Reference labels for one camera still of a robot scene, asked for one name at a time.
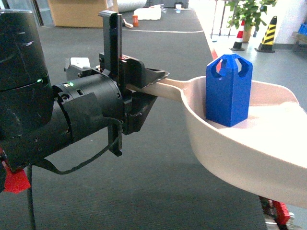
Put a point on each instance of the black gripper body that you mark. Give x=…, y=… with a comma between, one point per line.
x=92, y=103

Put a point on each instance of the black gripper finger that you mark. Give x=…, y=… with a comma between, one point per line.
x=152, y=76
x=140, y=108

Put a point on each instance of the blue plastic block part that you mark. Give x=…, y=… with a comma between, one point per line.
x=228, y=88

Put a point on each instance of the beige plastic dustpan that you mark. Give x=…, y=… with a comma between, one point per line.
x=266, y=154

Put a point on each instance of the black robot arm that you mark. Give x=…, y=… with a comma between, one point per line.
x=38, y=119

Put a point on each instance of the orange can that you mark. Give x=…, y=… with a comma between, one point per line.
x=135, y=20

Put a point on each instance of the white foam block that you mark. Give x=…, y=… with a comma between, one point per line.
x=151, y=13

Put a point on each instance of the white paper cup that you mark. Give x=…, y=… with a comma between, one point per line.
x=178, y=8

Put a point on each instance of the large cardboard box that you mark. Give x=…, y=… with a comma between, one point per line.
x=80, y=13

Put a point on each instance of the red white traffic cone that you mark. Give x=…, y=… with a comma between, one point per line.
x=237, y=46

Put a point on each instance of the green potted plant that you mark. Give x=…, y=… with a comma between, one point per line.
x=250, y=11

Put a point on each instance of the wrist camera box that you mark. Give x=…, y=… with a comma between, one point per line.
x=78, y=67

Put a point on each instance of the wooden handled brush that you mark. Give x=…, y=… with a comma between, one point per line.
x=126, y=24

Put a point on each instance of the yellow black traffic post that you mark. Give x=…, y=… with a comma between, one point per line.
x=266, y=45

